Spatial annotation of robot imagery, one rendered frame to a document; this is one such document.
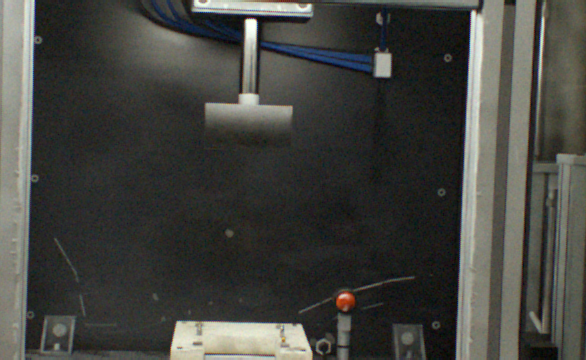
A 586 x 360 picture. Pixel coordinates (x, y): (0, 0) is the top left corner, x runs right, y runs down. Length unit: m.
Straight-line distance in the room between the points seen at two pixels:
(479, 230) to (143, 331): 0.55
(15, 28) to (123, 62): 0.43
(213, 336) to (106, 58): 0.39
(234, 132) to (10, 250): 0.27
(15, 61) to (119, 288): 0.50
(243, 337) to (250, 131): 0.20
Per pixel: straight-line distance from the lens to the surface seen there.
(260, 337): 1.19
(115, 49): 1.42
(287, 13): 1.15
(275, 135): 1.16
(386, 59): 1.41
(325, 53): 1.40
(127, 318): 1.44
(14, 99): 1.00
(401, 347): 1.45
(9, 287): 1.01
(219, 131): 1.16
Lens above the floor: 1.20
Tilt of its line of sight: 3 degrees down
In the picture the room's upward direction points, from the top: 2 degrees clockwise
